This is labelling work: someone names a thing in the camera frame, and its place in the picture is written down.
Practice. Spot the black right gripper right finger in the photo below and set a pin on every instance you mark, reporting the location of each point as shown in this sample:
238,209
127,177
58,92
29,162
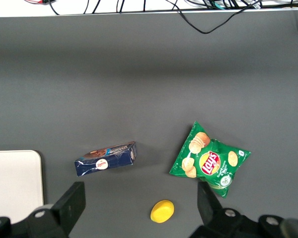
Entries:
209,208

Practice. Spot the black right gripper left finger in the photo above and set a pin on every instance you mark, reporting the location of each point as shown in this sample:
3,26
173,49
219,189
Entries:
67,208

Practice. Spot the white plastic tray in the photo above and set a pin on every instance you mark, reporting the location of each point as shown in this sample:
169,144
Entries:
13,178

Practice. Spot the dark blue cookie box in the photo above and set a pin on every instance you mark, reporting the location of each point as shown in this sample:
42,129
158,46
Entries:
106,161

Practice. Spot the green Lay's chip bag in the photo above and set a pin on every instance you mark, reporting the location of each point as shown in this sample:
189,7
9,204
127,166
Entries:
208,161

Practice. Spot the yellow plastic lemon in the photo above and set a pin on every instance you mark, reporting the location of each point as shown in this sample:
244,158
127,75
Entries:
162,211

